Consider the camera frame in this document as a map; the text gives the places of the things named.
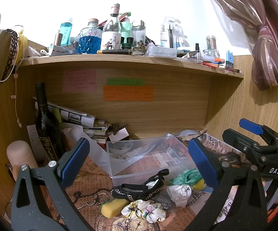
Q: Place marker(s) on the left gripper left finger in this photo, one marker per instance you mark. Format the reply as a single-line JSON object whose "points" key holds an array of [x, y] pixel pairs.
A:
{"points": [[29, 210]]}

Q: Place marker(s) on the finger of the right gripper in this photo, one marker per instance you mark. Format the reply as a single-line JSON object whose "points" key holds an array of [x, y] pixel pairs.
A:
{"points": [[244, 144], [251, 125]]}

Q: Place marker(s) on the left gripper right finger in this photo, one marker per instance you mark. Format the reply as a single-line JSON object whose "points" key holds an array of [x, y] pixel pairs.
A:
{"points": [[249, 208]]}

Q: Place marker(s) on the yellow soft ball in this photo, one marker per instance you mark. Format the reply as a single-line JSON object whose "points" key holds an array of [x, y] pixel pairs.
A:
{"points": [[200, 185]]}

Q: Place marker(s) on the green scrunchie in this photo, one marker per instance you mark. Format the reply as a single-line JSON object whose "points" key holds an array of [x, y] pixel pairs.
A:
{"points": [[188, 177]]}

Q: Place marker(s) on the yellow sponge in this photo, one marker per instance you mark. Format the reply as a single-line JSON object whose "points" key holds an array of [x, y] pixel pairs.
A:
{"points": [[113, 207]]}

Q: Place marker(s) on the floral white scrunchie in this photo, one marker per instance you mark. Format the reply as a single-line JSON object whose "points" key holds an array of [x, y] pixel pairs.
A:
{"points": [[149, 210]]}

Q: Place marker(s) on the clear plastic storage box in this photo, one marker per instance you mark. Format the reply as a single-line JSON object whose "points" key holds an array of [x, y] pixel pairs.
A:
{"points": [[135, 161]]}

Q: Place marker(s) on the silver glitter pouch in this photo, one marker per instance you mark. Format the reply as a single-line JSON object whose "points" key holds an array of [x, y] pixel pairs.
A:
{"points": [[164, 200]]}

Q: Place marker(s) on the pink ceramic mug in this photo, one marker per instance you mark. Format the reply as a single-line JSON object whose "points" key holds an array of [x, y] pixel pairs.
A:
{"points": [[19, 153]]}

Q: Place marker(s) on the vintage newspaper table mat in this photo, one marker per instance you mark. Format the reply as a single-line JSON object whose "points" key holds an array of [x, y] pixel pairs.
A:
{"points": [[90, 191]]}

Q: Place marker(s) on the dark wine bottle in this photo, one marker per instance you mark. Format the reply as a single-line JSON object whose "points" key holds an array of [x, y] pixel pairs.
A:
{"points": [[48, 127]]}

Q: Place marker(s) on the small glass jar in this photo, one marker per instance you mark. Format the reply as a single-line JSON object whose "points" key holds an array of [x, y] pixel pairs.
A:
{"points": [[211, 48]]}

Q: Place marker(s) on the rolled newspaper stack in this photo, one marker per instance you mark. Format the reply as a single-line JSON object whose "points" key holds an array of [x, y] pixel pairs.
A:
{"points": [[76, 117]]}

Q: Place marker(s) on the white paper card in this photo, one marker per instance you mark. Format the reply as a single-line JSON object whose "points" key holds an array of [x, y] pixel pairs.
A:
{"points": [[121, 134]]}

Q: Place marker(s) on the clear plastic case on shelf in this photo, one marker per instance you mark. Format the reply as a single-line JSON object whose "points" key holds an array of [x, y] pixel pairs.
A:
{"points": [[162, 52]]}

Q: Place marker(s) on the orange sticky note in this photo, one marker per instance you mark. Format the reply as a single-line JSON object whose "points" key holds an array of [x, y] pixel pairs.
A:
{"points": [[128, 93]]}

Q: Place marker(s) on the pink striped curtain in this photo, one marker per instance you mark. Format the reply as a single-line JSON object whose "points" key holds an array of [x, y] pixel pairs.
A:
{"points": [[259, 19]]}

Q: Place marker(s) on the pink sticky note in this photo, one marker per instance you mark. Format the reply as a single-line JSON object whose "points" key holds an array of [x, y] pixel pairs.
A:
{"points": [[79, 81]]}

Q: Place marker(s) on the green sticky note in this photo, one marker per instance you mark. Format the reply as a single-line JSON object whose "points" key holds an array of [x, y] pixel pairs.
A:
{"points": [[125, 81]]}

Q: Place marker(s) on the black pen on shelf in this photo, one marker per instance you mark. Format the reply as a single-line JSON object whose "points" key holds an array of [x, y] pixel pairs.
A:
{"points": [[116, 51]]}

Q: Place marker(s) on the wooden desk shelf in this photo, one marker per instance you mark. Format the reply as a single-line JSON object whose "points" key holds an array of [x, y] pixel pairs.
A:
{"points": [[126, 62]]}

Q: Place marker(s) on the clear illustrated liquor bottle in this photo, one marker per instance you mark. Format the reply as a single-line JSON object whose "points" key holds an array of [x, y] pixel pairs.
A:
{"points": [[111, 33]]}

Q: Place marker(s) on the blue-filled glass bottle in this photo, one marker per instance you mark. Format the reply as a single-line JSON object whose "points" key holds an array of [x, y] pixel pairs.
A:
{"points": [[90, 38]]}

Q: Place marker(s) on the teal plastic bottle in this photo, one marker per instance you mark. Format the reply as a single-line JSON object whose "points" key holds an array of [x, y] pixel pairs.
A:
{"points": [[65, 30]]}

